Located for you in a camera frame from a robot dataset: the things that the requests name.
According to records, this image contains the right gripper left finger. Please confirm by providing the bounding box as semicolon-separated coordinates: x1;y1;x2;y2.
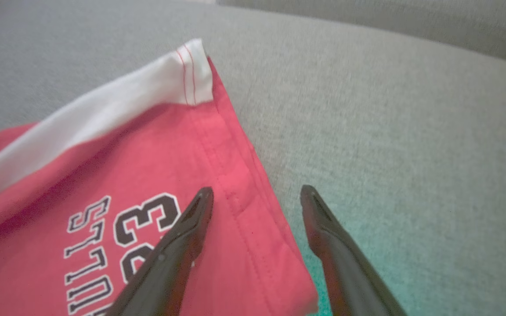
106;187;215;316

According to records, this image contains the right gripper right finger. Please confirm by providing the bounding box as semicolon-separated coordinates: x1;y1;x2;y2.
300;184;407;316

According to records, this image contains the red Bulls basketball jersey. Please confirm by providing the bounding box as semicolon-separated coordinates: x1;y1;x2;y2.
0;39;319;316

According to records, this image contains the large grey sofa seat cushion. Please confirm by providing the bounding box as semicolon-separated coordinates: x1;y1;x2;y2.
0;0;506;316

